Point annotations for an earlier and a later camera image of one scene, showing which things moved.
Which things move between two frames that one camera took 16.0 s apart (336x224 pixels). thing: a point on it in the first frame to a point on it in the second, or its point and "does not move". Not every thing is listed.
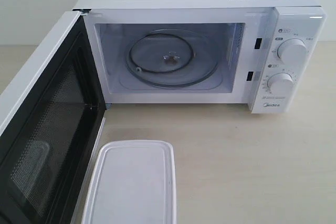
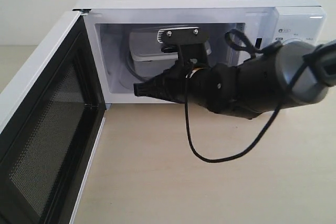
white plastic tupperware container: (132, 182) to (148, 57)
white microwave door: (52, 115) does not move
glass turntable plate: (172, 57) to (128, 74)
